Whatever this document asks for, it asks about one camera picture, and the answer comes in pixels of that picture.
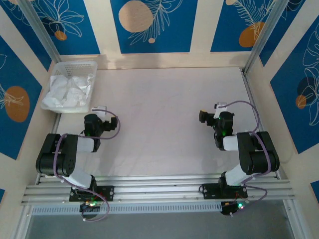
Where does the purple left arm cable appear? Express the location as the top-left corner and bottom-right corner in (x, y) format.
(53, 111), (122, 222)

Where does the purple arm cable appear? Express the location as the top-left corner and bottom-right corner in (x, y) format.
(224, 100), (273, 217)
(53, 111), (122, 222)

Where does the white t-shirt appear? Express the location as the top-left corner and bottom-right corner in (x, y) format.
(41, 74), (96, 109)

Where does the aluminium corner post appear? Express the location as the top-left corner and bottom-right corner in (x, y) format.
(243, 0), (286, 74)
(18, 0), (62, 64)

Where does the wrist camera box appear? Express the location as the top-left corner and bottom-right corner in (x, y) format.
(214, 101), (228, 113)
(91, 106), (108, 117)

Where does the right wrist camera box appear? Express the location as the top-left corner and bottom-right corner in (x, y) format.
(214, 101), (228, 113)

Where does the black controller board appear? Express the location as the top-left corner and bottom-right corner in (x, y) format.
(220, 201), (247, 216)
(79, 202), (100, 214)

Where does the aluminium frame leg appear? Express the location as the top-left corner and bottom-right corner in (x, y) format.
(283, 199), (304, 239)
(11, 205), (34, 239)

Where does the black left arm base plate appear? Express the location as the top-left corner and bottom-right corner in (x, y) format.
(69, 185), (115, 202)

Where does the white plastic mesh basket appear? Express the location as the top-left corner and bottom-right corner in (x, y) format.
(40, 60), (98, 114)

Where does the black left controller board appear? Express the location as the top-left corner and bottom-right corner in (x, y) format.
(79, 202), (100, 214)

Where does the grey slotted cable duct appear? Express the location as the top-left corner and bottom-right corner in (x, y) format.
(31, 203), (222, 216)

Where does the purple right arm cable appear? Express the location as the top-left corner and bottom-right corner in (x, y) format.
(224, 100), (273, 217)

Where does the black right controller board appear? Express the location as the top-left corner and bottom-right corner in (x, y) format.
(220, 201), (247, 216)

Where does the aluminium mounting rail frame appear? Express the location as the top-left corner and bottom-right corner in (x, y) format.
(21, 175), (296, 206)

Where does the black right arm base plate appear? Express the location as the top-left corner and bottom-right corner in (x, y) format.
(201, 183), (249, 200)

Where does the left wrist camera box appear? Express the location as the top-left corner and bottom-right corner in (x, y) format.
(91, 106), (108, 117)

